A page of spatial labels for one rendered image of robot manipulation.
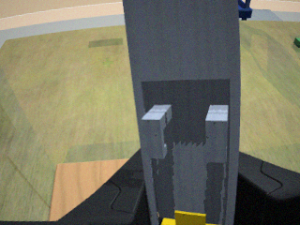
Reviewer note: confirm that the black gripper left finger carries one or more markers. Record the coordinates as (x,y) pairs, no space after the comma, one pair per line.
(122,200)

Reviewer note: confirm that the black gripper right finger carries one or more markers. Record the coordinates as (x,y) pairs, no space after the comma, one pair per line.
(266,194)

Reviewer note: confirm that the light wooden board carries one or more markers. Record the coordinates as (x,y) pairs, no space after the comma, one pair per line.
(77,180)

